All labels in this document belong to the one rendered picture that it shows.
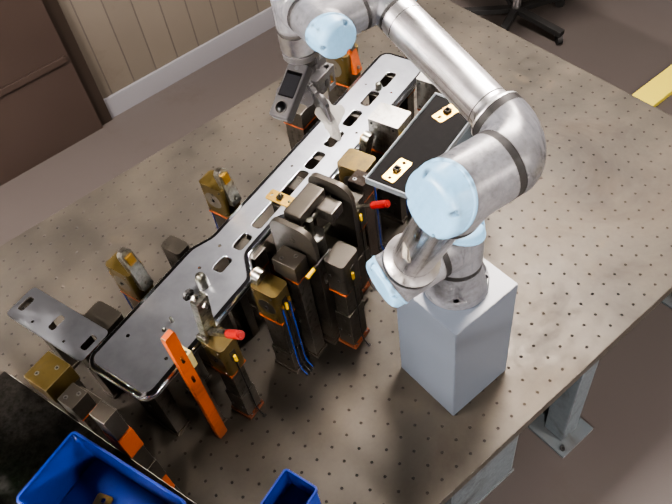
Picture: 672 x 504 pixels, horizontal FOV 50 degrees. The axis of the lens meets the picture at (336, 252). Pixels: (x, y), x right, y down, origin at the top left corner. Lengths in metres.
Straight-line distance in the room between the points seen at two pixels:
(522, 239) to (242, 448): 1.04
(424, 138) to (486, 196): 0.86
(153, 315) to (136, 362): 0.14
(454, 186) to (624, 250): 1.32
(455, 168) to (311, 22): 0.38
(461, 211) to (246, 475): 1.11
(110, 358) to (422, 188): 1.03
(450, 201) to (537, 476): 1.74
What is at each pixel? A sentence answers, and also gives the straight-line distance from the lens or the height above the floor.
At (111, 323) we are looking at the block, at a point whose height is 0.98.
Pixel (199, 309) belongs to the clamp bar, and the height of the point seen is 1.20.
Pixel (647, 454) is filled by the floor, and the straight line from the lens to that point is 2.77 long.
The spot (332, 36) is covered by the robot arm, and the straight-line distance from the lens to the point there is 1.25.
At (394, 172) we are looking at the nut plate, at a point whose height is 1.16.
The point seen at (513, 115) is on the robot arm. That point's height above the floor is 1.71.
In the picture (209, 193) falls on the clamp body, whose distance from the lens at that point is 2.08.
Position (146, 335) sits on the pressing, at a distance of 1.86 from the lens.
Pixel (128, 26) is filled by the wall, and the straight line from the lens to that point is 4.01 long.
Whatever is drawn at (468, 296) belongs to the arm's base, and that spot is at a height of 1.14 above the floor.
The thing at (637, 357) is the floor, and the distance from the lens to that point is 2.94.
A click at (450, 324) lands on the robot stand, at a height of 1.10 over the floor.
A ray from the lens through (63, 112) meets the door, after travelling 3.99.
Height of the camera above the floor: 2.46
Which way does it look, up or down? 51 degrees down
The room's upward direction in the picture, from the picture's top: 10 degrees counter-clockwise
